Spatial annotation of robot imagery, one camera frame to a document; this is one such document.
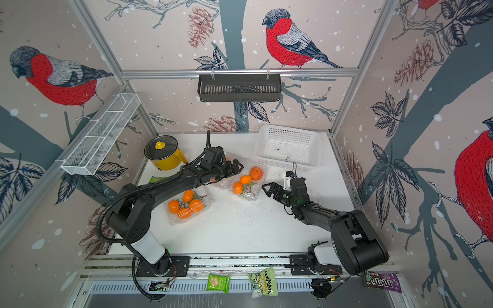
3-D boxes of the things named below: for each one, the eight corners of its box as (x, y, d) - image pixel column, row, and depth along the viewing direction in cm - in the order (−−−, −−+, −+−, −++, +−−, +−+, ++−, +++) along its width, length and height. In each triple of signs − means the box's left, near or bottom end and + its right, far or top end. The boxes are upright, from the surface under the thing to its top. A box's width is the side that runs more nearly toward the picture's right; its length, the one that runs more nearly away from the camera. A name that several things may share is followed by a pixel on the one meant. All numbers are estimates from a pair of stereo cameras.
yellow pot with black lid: (156, 177, 103) (145, 162, 92) (153, 156, 112) (143, 141, 102) (188, 166, 107) (181, 151, 97) (183, 147, 117) (176, 131, 106)
